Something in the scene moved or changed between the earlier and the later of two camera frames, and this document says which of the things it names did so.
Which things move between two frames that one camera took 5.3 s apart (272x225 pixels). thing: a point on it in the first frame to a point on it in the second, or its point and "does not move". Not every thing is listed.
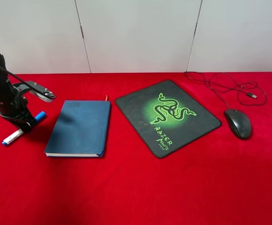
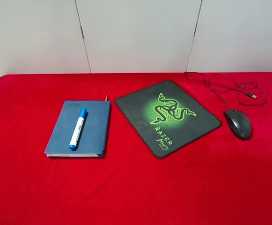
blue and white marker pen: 37,118 to 83,113
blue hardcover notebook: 81,129 does not move
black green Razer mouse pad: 165,117 does not move
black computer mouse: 239,122 does not move
